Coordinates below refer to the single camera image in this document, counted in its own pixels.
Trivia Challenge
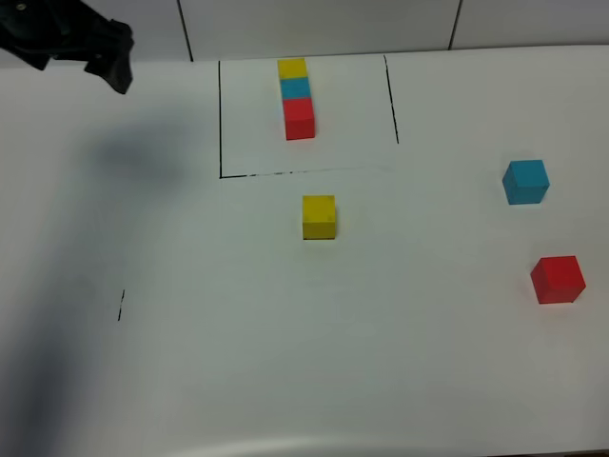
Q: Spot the blue template cube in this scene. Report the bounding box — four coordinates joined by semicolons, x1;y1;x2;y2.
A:
280;77;311;100

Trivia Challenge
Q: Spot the yellow template cube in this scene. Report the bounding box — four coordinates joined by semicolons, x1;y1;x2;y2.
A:
277;58;308;80

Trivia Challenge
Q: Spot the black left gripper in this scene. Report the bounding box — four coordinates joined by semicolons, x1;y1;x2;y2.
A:
1;1;134;94

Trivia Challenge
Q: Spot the red template cube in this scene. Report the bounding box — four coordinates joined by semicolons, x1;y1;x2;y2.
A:
283;97;316;141

